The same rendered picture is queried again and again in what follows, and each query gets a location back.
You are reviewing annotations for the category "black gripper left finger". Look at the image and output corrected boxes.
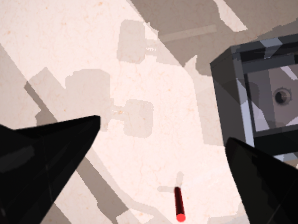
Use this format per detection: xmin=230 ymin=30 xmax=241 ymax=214
xmin=0 ymin=115 xmax=101 ymax=224

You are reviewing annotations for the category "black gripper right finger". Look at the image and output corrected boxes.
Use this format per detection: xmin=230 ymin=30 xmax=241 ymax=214
xmin=224 ymin=137 xmax=298 ymax=224

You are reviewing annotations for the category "red peg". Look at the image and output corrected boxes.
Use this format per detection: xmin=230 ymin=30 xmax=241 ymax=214
xmin=173 ymin=186 xmax=186 ymax=222

